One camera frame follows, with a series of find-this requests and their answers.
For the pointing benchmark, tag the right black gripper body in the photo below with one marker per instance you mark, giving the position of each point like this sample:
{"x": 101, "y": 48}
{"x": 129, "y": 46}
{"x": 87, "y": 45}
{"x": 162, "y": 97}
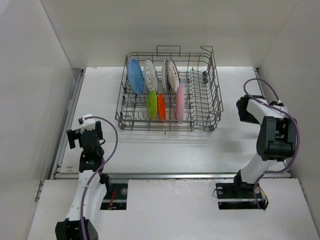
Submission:
{"x": 248, "y": 117}

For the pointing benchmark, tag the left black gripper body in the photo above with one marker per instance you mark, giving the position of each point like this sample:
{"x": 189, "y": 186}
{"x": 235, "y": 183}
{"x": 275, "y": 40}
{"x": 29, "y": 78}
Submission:
{"x": 97, "y": 131}

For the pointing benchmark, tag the pink plastic plate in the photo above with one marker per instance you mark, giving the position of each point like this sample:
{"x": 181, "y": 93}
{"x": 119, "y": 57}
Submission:
{"x": 180, "y": 104}

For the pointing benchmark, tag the blue plastic plate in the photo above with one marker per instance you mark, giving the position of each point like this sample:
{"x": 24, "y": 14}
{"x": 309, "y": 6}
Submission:
{"x": 135, "y": 76}

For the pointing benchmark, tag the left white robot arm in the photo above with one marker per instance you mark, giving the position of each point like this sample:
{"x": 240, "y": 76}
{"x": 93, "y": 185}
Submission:
{"x": 92, "y": 184}

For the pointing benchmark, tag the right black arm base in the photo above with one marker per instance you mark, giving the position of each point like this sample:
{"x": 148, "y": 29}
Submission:
{"x": 229, "y": 198}

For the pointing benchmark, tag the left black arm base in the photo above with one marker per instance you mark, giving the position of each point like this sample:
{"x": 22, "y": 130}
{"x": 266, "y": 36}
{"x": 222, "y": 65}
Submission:
{"x": 116, "y": 196}

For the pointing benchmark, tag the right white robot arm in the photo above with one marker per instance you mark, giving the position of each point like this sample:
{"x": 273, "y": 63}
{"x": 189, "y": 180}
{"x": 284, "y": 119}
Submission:
{"x": 276, "y": 141}

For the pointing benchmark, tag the green plastic plate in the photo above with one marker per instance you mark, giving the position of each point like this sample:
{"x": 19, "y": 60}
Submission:
{"x": 151, "y": 104}

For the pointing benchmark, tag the white plate with red pattern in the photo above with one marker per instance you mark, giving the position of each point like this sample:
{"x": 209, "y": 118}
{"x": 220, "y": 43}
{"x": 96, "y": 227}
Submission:
{"x": 173, "y": 75}

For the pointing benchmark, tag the orange plastic plate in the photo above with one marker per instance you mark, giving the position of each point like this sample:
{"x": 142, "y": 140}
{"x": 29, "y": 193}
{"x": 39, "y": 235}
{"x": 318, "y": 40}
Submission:
{"x": 161, "y": 107}

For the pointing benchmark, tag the plain white ceramic plate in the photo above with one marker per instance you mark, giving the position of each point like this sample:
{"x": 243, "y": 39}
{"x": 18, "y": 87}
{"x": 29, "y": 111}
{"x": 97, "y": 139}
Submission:
{"x": 164, "y": 76}

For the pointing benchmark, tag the white plate with grey pattern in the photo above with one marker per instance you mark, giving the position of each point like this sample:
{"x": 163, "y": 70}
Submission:
{"x": 150, "y": 75}

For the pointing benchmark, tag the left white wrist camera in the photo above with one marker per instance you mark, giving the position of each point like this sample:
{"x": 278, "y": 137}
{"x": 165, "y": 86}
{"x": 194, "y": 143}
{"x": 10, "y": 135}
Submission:
{"x": 87, "y": 123}

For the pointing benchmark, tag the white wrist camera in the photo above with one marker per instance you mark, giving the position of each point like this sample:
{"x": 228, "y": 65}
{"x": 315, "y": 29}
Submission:
{"x": 278, "y": 105}
{"x": 87, "y": 123}

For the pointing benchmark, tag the aluminium rail across table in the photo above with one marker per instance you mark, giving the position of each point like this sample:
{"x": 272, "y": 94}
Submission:
{"x": 170, "y": 176}

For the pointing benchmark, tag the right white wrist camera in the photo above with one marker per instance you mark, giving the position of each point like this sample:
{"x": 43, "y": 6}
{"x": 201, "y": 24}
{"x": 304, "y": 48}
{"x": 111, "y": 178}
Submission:
{"x": 278, "y": 105}

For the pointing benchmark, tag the grey wire dish rack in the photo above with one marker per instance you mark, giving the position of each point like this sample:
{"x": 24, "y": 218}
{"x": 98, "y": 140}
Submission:
{"x": 203, "y": 105}

